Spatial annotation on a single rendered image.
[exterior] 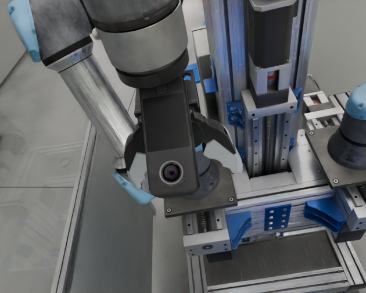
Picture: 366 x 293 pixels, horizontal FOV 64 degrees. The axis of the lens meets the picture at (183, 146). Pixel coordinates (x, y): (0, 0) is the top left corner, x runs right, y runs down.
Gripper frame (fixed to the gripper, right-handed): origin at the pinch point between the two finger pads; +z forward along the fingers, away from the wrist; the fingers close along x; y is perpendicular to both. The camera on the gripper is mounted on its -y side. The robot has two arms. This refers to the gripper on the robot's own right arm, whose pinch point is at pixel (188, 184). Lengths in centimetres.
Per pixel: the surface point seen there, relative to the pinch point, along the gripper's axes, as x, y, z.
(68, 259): 45, 11, 48
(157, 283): 44, 30, 148
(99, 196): 45, 42, 63
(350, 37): -90, 128, 71
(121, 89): 83, 226, 148
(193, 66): 5, 237, 145
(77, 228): 45, 22, 50
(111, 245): 45, 28, 79
